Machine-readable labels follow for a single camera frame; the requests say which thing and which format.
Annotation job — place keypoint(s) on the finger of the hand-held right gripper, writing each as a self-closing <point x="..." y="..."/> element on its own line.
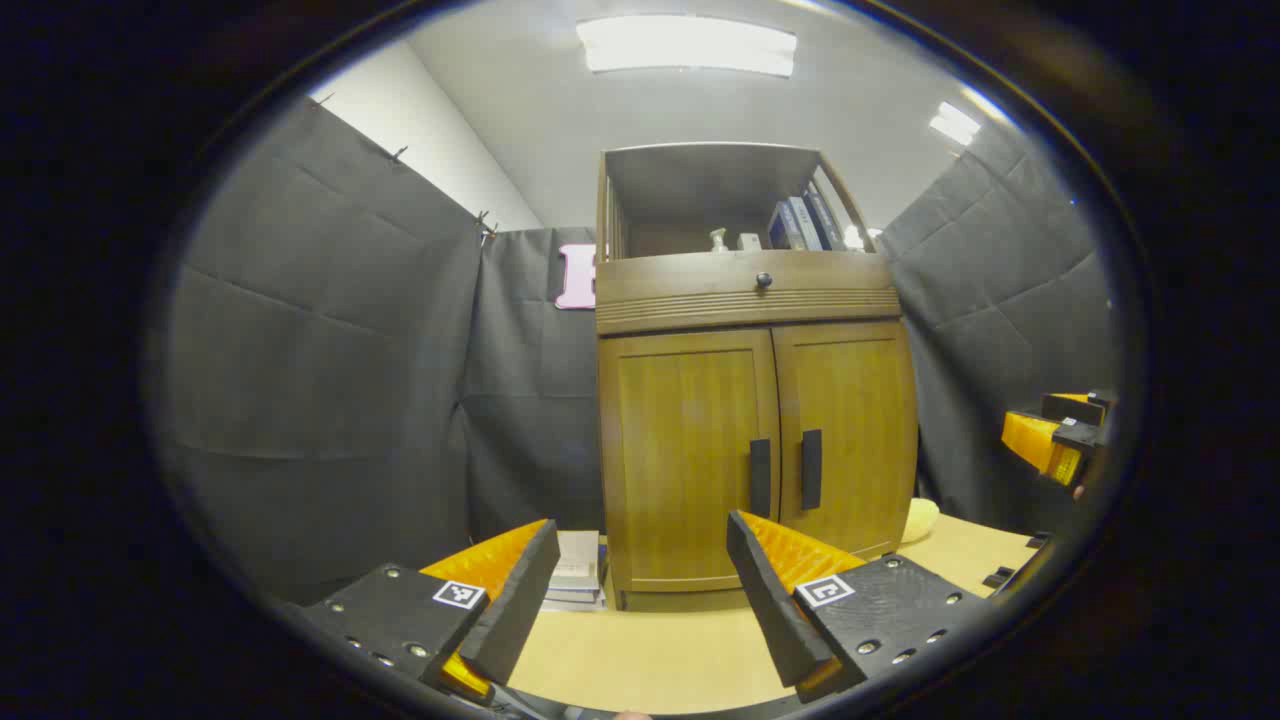
<point x="1030" y="440"/>
<point x="1075" y="410"/>

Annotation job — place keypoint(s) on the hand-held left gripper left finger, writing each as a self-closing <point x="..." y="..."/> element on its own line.
<point x="515" y="610"/>

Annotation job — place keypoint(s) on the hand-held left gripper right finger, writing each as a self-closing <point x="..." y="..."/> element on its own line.
<point x="770" y="610"/>

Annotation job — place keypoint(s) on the wooden shoe cabinet door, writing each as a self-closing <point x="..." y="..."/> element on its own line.
<point x="860" y="420"/>
<point x="680" y="450"/>

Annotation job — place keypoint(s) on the wooden double-door shoe cabinet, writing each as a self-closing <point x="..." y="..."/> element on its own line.
<point x="750" y="310"/>

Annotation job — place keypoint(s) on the wooden cabinet drawer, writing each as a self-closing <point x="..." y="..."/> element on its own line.
<point x="680" y="275"/>

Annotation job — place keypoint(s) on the white flat book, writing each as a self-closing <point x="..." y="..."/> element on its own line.
<point x="575" y="605"/>

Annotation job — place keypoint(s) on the grey flat book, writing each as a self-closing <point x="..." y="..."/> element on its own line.
<point x="575" y="593"/>

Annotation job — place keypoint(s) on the pale yellow round plush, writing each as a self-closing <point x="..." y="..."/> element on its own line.
<point x="920" y="520"/>

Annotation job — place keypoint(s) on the black backdrop cloth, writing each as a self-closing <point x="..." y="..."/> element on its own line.
<point x="330" y="400"/>

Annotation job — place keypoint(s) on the small ceiling light panel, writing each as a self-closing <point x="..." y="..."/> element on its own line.
<point x="955" y="123"/>

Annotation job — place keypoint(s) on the blue upright book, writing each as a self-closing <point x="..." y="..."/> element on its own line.
<point x="782" y="228"/>

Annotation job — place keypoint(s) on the large ceiling light panel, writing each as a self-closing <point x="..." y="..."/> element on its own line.
<point x="685" y="45"/>

